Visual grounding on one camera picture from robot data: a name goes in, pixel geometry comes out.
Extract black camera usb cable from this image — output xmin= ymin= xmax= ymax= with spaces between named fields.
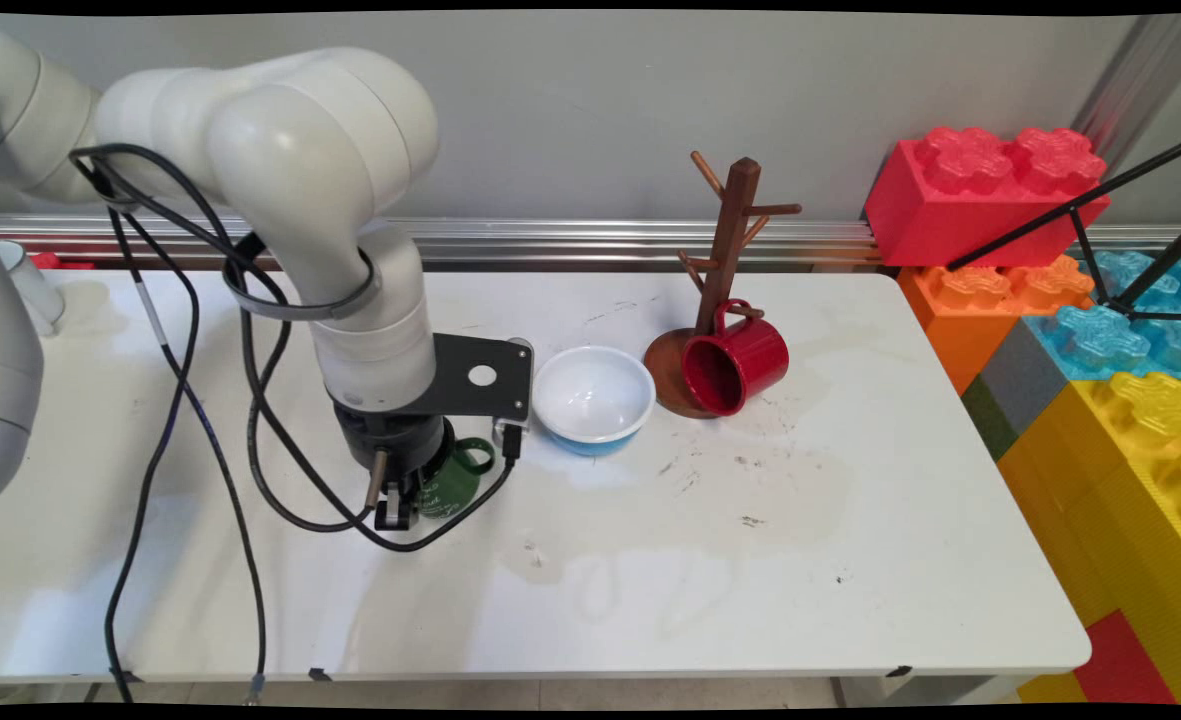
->
xmin=70 ymin=145 xmax=526 ymax=706

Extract dark green giant toy brick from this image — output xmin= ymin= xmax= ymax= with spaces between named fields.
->
xmin=960 ymin=375 xmax=1021 ymax=461

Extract black cable with white label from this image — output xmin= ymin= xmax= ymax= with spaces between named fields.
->
xmin=70 ymin=145 xmax=391 ymax=706

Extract orange giant toy brick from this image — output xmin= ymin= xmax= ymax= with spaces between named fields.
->
xmin=895 ymin=255 xmax=1096 ymax=396

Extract black tripod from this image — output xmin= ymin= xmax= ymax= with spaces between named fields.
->
xmin=945 ymin=130 xmax=1181 ymax=323

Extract red giant toy brick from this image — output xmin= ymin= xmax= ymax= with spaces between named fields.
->
xmin=862 ymin=125 xmax=1111 ymax=269

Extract aluminium profile post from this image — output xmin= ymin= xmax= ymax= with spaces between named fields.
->
xmin=1070 ymin=12 xmax=1181 ymax=151

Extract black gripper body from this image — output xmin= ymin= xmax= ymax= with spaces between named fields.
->
xmin=335 ymin=405 xmax=451 ymax=501

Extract white bowl with blue outside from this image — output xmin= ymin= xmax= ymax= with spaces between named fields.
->
xmin=532 ymin=345 xmax=657 ymax=458

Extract translucent blue giant toy brick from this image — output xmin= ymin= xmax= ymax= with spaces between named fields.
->
xmin=1020 ymin=248 xmax=1181 ymax=383

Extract brown wooden mug tree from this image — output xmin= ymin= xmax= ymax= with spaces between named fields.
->
xmin=643 ymin=150 xmax=803 ymax=419

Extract white cup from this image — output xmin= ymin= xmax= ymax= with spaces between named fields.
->
xmin=0 ymin=240 xmax=67 ymax=337

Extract grey giant toy brick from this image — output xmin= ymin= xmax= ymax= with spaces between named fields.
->
xmin=978 ymin=315 xmax=1071 ymax=436

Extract green mug with white print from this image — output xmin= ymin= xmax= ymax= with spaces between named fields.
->
xmin=413 ymin=438 xmax=497 ymax=519

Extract red mug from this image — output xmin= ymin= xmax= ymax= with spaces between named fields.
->
xmin=680 ymin=298 xmax=791 ymax=418

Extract flat red toy brick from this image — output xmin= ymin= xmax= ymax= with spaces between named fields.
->
xmin=1075 ymin=608 xmax=1179 ymax=706

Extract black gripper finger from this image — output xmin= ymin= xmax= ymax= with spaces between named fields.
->
xmin=375 ymin=478 xmax=418 ymax=532

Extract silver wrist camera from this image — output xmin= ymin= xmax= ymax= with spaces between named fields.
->
xmin=493 ymin=337 xmax=536 ymax=436

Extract yellow giant toy brick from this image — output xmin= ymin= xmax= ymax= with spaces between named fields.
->
xmin=995 ymin=370 xmax=1181 ymax=706

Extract black metal camera bracket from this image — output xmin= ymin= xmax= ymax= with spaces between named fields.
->
xmin=418 ymin=332 xmax=534 ymax=423

